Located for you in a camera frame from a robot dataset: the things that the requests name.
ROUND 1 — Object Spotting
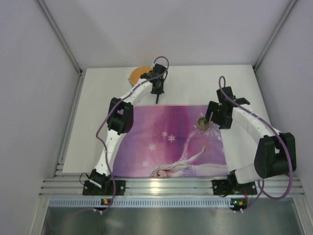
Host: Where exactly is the purple Frozen placemat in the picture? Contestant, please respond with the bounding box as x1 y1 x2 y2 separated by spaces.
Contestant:
113 105 228 178

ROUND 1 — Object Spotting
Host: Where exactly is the aluminium mounting rail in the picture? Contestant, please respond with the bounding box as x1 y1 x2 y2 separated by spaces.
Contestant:
39 175 305 197

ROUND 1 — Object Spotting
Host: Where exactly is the aluminium frame post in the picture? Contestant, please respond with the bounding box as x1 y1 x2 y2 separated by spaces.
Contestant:
252 0 299 71
35 0 85 74

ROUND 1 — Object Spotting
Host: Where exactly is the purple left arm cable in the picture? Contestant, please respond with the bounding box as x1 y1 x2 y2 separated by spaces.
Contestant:
94 56 171 213

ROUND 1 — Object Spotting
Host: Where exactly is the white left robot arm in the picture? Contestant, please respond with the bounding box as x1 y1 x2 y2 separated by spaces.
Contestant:
89 63 169 187

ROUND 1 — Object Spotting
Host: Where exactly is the left aluminium frame post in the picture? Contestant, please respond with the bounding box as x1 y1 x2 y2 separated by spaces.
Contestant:
35 0 85 74

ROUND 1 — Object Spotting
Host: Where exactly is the white slotted cable duct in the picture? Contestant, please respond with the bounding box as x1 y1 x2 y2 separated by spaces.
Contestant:
48 197 247 209

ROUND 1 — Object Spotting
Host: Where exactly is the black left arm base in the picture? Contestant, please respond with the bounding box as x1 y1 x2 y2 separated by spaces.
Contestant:
82 169 126 196

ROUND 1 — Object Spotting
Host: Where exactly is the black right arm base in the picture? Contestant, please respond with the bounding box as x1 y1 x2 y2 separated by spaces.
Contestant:
212 170 257 197

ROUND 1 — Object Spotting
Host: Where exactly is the right aluminium frame post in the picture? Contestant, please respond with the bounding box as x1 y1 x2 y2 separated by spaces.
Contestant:
252 0 299 71

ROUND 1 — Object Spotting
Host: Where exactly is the small grey cup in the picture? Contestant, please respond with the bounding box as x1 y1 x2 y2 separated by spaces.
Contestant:
197 116 211 131

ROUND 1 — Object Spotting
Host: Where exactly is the round wooden plate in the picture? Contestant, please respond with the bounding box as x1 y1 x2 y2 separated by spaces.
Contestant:
128 66 153 86

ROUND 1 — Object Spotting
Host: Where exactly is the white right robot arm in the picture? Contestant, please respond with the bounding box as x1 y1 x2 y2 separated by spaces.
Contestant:
205 86 297 185

